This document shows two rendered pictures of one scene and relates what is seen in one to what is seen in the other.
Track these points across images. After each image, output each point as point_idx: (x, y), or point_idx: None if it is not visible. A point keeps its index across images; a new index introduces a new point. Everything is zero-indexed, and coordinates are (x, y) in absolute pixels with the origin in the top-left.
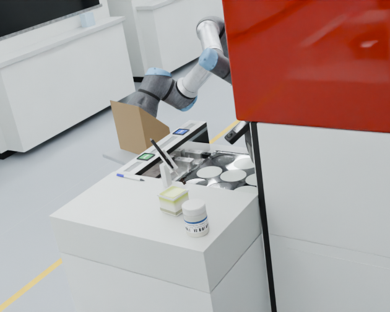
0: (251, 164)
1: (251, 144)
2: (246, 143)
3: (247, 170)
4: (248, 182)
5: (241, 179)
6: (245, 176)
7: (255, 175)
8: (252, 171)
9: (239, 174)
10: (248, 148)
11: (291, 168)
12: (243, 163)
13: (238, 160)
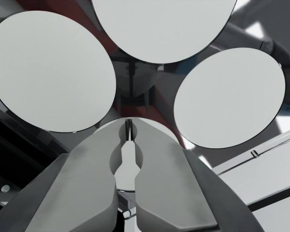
0: (200, 113)
1: (154, 226)
2: (231, 205)
3: (162, 79)
4: (32, 18)
5: (85, 3)
6: (117, 43)
7: (96, 84)
8: (142, 94)
9: (156, 25)
10: (176, 170)
11: None
12: (235, 94)
13: (283, 93)
